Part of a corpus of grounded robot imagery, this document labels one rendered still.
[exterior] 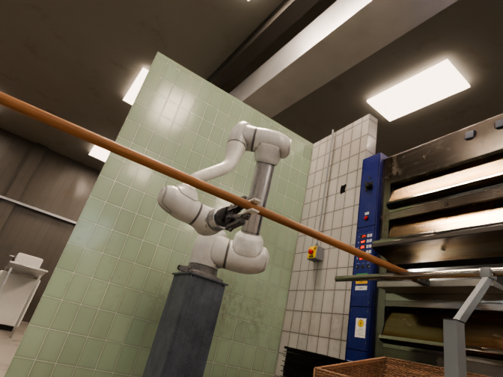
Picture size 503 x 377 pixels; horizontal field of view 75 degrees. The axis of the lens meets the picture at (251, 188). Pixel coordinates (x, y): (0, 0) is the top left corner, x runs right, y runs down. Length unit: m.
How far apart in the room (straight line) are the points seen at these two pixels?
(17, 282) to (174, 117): 5.86
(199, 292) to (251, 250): 0.32
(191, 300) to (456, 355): 1.04
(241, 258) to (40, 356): 1.16
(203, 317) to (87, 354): 0.80
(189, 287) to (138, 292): 0.67
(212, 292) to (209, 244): 0.23
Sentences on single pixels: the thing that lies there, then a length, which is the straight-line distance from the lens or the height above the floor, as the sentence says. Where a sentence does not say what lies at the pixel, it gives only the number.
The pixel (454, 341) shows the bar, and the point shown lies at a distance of 1.17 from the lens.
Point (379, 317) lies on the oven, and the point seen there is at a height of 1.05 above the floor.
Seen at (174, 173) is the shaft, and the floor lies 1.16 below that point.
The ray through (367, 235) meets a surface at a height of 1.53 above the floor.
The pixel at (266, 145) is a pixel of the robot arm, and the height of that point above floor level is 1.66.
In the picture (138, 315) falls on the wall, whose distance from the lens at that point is 2.25.
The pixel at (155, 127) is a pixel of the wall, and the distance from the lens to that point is 2.51.
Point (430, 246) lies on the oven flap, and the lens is 1.90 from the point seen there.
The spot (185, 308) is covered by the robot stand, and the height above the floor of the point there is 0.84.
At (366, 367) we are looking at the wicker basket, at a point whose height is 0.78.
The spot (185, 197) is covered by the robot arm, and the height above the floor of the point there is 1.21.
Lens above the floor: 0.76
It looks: 25 degrees up
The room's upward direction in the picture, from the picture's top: 14 degrees clockwise
